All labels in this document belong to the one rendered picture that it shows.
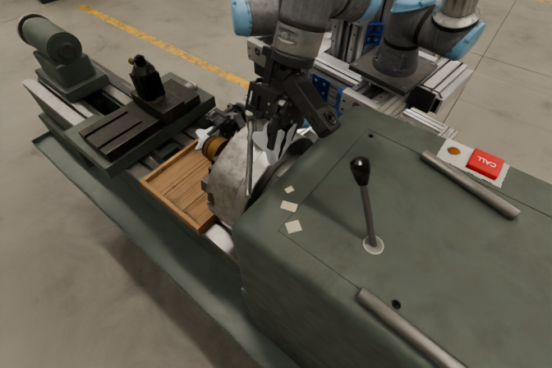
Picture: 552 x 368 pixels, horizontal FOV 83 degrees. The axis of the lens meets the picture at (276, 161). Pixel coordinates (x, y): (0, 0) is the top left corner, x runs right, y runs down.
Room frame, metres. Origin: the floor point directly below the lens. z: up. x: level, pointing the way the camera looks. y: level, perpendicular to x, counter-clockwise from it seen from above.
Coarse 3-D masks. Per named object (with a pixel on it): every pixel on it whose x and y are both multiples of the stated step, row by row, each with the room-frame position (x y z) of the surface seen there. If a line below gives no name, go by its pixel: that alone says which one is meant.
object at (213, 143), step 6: (210, 138) 0.65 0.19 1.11; (216, 138) 0.65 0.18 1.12; (222, 138) 0.65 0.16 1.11; (204, 144) 0.64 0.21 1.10; (210, 144) 0.63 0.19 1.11; (216, 144) 0.62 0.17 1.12; (222, 144) 0.62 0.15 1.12; (204, 150) 0.62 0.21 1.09; (210, 150) 0.61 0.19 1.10; (216, 150) 0.60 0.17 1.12; (222, 150) 0.61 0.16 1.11; (210, 156) 0.60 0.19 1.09
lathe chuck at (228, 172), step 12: (264, 120) 0.61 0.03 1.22; (240, 132) 0.55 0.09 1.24; (228, 144) 0.52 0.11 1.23; (240, 144) 0.52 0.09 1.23; (228, 156) 0.49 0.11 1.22; (240, 156) 0.48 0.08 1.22; (216, 168) 0.47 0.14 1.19; (228, 168) 0.46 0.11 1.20; (240, 168) 0.46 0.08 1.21; (216, 180) 0.45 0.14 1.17; (228, 180) 0.44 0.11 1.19; (240, 180) 0.43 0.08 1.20; (216, 192) 0.43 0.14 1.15; (228, 192) 0.42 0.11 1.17; (216, 204) 0.42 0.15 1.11; (228, 204) 0.41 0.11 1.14; (228, 216) 0.39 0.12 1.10
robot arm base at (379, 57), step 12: (384, 48) 0.95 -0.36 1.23; (396, 48) 0.92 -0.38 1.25; (408, 48) 0.91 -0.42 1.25; (372, 60) 0.98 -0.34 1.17; (384, 60) 0.92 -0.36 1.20; (396, 60) 0.91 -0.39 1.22; (408, 60) 0.90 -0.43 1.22; (384, 72) 0.91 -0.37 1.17; (396, 72) 0.89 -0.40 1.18; (408, 72) 0.90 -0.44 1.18
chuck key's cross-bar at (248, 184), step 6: (252, 126) 0.50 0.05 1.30; (252, 132) 0.48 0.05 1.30; (252, 144) 0.44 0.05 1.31; (252, 150) 0.42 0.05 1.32; (246, 156) 0.40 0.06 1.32; (252, 156) 0.40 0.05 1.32; (246, 162) 0.38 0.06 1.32; (252, 162) 0.38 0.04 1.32; (246, 168) 0.36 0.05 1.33; (246, 174) 0.35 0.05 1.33; (246, 180) 0.33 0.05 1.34; (246, 186) 0.31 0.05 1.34; (246, 192) 0.30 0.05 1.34; (246, 198) 0.29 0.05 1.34
